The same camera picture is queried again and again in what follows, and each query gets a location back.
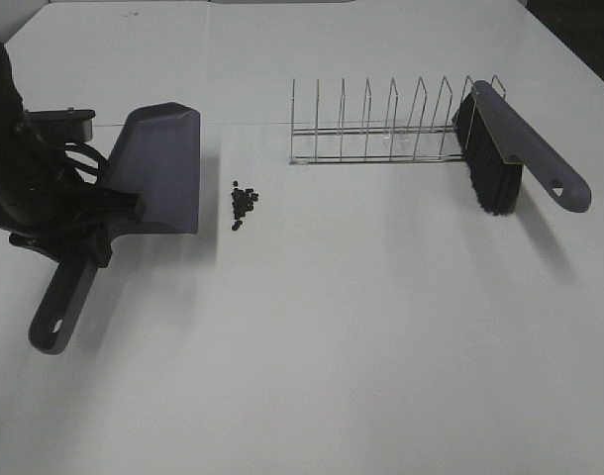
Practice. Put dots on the pile of coffee beans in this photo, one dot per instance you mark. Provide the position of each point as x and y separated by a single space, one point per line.
243 201

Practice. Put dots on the purple-grey hand brush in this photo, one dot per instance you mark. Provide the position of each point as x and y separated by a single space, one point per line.
497 145

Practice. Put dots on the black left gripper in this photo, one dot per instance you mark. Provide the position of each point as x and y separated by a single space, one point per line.
79 227

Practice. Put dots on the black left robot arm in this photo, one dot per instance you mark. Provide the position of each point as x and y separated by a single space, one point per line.
51 197

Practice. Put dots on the wire dish rack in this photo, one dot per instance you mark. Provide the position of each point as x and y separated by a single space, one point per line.
330 123

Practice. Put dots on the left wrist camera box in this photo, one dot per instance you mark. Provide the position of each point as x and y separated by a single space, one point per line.
64 126

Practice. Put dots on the purple-grey dustpan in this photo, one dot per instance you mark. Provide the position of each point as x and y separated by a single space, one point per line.
157 155

